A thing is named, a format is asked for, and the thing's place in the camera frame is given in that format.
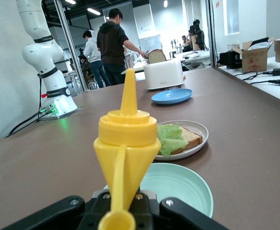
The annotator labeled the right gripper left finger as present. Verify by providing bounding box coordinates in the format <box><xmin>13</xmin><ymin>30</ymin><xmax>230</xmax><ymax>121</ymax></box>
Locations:
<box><xmin>0</xmin><ymin>195</ymin><xmax>87</xmax><ymax>230</ymax></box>

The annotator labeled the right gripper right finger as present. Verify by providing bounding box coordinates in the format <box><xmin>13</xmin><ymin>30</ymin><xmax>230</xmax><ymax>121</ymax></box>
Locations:
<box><xmin>158</xmin><ymin>197</ymin><xmax>229</xmax><ymax>230</ymax></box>

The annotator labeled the brown bread slice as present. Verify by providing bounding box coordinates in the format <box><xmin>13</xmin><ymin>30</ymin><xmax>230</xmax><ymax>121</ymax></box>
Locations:
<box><xmin>170</xmin><ymin>125</ymin><xmax>203</xmax><ymax>155</ymax></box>
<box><xmin>147</xmin><ymin>48</ymin><xmax>167</xmax><ymax>64</ymax></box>

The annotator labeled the green lettuce leaf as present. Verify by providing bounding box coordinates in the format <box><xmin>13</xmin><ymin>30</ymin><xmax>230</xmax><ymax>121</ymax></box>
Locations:
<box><xmin>156</xmin><ymin>123</ymin><xmax>189</xmax><ymax>157</ymax></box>

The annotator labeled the yellow mustard squeeze bottle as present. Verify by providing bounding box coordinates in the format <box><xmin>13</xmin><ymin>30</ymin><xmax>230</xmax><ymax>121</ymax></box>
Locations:
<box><xmin>93</xmin><ymin>68</ymin><xmax>162</xmax><ymax>230</ymax></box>

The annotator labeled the mint green plate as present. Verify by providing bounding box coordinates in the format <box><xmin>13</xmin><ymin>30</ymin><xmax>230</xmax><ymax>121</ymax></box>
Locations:
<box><xmin>103</xmin><ymin>162</ymin><xmax>214</xmax><ymax>219</ymax></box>

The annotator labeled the beige plate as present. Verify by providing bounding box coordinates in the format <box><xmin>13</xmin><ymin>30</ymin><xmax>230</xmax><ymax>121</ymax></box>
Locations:
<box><xmin>151</xmin><ymin>120</ymin><xmax>209</xmax><ymax>161</ymax></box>

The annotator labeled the blue plate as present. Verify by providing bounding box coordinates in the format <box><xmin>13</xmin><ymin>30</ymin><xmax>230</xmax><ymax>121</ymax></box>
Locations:
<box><xmin>151</xmin><ymin>88</ymin><xmax>193</xmax><ymax>105</ymax></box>

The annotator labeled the white side bench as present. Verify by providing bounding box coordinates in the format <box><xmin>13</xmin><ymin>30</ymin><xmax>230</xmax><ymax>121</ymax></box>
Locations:
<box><xmin>217</xmin><ymin>56</ymin><xmax>280</xmax><ymax>106</ymax></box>

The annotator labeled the white toaster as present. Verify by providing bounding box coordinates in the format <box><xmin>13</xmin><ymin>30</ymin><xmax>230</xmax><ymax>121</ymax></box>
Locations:
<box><xmin>143</xmin><ymin>58</ymin><xmax>185</xmax><ymax>91</ymax></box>

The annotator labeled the white background table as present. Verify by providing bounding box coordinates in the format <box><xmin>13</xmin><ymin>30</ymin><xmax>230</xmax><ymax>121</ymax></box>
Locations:
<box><xmin>173</xmin><ymin>49</ymin><xmax>211</xmax><ymax>70</ymax></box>

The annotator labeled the black device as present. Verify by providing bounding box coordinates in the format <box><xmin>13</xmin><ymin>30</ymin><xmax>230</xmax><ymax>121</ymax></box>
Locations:
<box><xmin>219</xmin><ymin>51</ymin><xmax>244</xmax><ymax>70</ymax></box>

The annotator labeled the open cardboard box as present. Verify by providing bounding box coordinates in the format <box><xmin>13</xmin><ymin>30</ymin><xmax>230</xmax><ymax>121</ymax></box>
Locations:
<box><xmin>232</xmin><ymin>37</ymin><xmax>276</xmax><ymax>74</ymax></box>

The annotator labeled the person in grey hoodie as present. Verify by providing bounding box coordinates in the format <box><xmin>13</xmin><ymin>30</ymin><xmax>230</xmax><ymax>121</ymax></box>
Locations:
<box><xmin>82</xmin><ymin>30</ymin><xmax>104</xmax><ymax>89</ymax></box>

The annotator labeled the whiteboard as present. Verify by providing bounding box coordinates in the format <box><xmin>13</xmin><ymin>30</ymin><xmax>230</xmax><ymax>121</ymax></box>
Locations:
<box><xmin>138</xmin><ymin>34</ymin><xmax>162</xmax><ymax>55</ymax></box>

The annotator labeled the seated person in black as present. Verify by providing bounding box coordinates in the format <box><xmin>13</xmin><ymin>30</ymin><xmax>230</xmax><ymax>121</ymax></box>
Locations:
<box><xmin>189</xmin><ymin>20</ymin><xmax>205</xmax><ymax>51</ymax></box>

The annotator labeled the person in dark hoodie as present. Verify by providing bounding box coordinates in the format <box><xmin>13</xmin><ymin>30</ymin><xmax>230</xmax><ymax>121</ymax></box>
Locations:
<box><xmin>96</xmin><ymin>8</ymin><xmax>147</xmax><ymax>87</ymax></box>

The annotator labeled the black base cable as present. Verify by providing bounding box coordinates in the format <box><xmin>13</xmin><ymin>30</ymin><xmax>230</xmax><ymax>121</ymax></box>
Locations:
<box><xmin>9</xmin><ymin>110</ymin><xmax>52</xmax><ymax>137</ymax></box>
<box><xmin>5</xmin><ymin>109</ymin><xmax>51</xmax><ymax>138</ymax></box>

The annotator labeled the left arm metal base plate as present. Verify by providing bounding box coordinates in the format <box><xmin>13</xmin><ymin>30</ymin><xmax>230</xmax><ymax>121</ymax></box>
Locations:
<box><xmin>36</xmin><ymin>105</ymin><xmax>84</xmax><ymax>120</ymax></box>

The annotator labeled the dark partition post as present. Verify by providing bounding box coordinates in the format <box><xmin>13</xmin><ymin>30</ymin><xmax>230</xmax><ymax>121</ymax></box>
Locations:
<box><xmin>208</xmin><ymin>0</ymin><xmax>219</xmax><ymax>69</ymax></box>

